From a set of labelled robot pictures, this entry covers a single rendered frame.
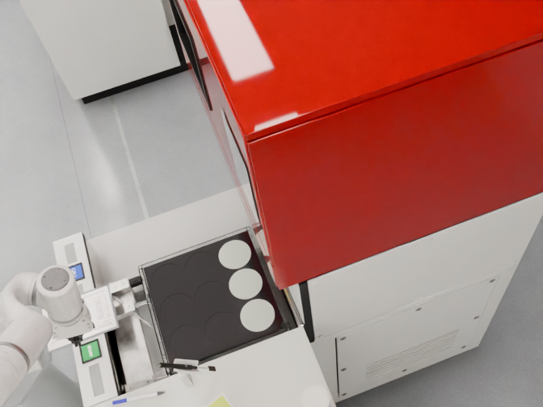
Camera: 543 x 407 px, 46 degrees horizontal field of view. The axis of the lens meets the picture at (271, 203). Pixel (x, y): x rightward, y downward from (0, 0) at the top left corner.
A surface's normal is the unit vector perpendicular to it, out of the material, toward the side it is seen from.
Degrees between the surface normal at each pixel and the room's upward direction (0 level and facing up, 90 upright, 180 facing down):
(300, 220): 90
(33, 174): 0
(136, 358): 0
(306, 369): 0
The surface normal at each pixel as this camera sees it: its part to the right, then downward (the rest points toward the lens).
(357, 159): 0.33, 0.77
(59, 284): 0.11, -0.58
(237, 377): -0.11, -0.54
